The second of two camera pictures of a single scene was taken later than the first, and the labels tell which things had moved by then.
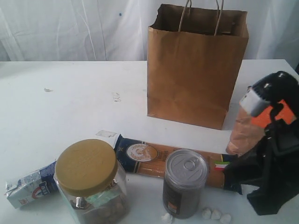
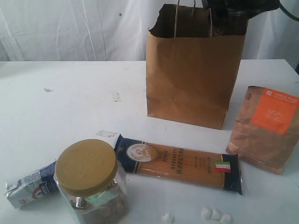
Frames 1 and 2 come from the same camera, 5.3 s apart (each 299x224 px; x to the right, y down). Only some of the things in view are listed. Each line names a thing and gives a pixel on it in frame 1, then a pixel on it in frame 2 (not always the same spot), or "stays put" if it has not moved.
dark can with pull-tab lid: [185, 171] -> [223, 28]
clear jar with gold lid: [92, 182] stays put
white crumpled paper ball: [225, 218] stays put
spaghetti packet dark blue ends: [146, 157] stays put
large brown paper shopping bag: [195, 54] stays put
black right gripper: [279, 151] -> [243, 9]
